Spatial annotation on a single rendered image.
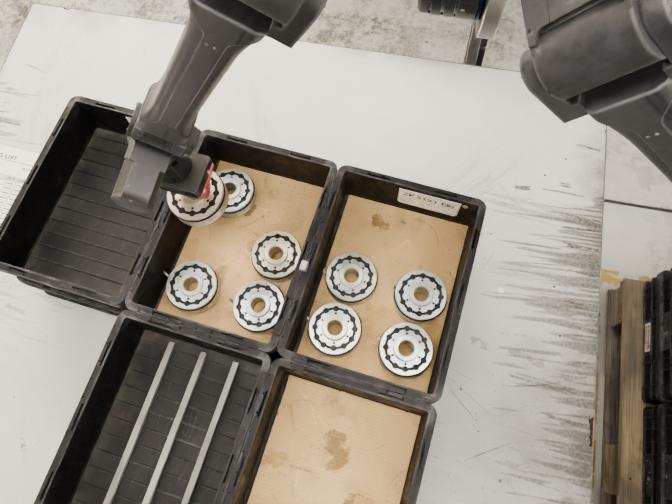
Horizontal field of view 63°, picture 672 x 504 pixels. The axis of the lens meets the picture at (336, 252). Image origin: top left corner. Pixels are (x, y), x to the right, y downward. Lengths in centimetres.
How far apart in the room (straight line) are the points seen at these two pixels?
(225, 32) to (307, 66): 108
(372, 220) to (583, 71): 78
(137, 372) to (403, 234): 60
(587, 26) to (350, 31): 214
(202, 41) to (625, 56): 32
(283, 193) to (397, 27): 149
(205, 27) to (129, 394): 83
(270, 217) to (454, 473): 65
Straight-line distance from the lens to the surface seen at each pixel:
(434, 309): 108
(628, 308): 201
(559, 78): 45
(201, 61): 52
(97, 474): 117
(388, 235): 115
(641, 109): 48
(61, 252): 130
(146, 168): 79
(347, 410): 107
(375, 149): 139
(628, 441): 194
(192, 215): 99
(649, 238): 230
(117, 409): 117
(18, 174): 160
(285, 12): 42
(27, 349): 142
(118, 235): 126
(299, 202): 119
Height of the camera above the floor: 190
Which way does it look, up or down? 70 degrees down
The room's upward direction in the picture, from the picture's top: 6 degrees counter-clockwise
